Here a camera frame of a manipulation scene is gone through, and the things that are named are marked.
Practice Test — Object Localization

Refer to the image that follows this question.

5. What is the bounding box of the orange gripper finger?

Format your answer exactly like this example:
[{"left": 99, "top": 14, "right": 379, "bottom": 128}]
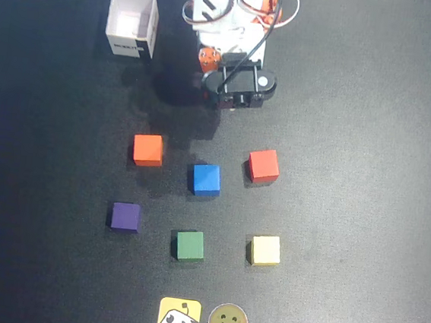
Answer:
[{"left": 196, "top": 46, "right": 225, "bottom": 76}]

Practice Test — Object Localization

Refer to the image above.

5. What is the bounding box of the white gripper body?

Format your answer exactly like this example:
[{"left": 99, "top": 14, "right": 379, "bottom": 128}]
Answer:
[{"left": 186, "top": 0, "right": 272, "bottom": 66}]

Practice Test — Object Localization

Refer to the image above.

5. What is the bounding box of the red cube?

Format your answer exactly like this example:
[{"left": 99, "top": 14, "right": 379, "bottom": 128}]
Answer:
[{"left": 245, "top": 147, "right": 282, "bottom": 187}]

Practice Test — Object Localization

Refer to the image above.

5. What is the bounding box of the orange cube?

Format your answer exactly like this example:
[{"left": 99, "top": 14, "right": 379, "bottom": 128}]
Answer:
[{"left": 131, "top": 132, "right": 166, "bottom": 169}]

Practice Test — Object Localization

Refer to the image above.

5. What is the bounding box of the blue cube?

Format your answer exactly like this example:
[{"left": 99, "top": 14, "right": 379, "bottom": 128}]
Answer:
[{"left": 189, "top": 162, "right": 223, "bottom": 198}]

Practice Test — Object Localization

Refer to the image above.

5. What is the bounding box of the purple cube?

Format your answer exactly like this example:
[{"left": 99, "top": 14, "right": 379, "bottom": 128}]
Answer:
[{"left": 109, "top": 201, "right": 143, "bottom": 235}]

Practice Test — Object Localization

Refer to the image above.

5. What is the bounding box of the green cube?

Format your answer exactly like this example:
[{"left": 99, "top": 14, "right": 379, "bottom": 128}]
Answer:
[{"left": 173, "top": 229, "right": 207, "bottom": 264}]

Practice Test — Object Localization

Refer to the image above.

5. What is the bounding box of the yellow cube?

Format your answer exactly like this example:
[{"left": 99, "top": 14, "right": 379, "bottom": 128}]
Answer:
[{"left": 247, "top": 233, "right": 283, "bottom": 268}]

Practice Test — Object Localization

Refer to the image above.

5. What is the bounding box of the white open cardboard box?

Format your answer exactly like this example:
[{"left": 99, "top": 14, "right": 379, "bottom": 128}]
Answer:
[{"left": 103, "top": 0, "right": 162, "bottom": 61}]

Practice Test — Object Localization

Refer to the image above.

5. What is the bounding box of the black table mat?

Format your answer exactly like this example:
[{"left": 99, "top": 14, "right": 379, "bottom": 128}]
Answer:
[{"left": 0, "top": 0, "right": 431, "bottom": 323}]

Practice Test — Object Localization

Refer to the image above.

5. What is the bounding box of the yellow robot sticker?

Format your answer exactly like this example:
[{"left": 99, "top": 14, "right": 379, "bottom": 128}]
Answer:
[{"left": 157, "top": 296, "right": 204, "bottom": 323}]

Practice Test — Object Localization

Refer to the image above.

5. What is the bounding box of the black camera cable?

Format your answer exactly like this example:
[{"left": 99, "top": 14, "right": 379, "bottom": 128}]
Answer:
[{"left": 218, "top": 0, "right": 293, "bottom": 100}]

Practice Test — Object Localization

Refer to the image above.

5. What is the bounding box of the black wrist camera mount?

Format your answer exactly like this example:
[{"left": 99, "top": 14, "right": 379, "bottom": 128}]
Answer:
[{"left": 198, "top": 51, "right": 280, "bottom": 116}]

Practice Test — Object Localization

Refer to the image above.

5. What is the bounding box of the white servo cable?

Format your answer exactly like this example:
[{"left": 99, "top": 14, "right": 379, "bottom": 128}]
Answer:
[
  {"left": 268, "top": 0, "right": 301, "bottom": 30},
  {"left": 179, "top": 0, "right": 217, "bottom": 30}
]

